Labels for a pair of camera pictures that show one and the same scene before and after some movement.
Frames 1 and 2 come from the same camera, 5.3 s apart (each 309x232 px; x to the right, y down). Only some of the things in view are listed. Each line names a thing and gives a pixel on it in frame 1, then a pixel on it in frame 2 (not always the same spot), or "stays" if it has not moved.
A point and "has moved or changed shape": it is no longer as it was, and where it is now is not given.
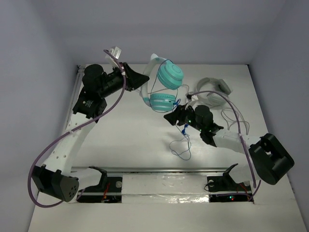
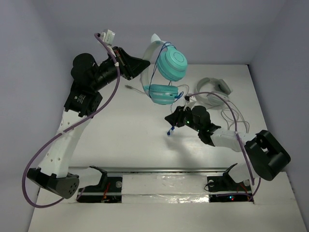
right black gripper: x=173 y=117 stays
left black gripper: x=127 y=79 -> x=123 y=64
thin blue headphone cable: x=183 y=130 -> x=166 y=97
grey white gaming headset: x=215 y=99 stays
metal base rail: x=154 y=170 stays
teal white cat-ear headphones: x=170 y=76 has moved or changed shape
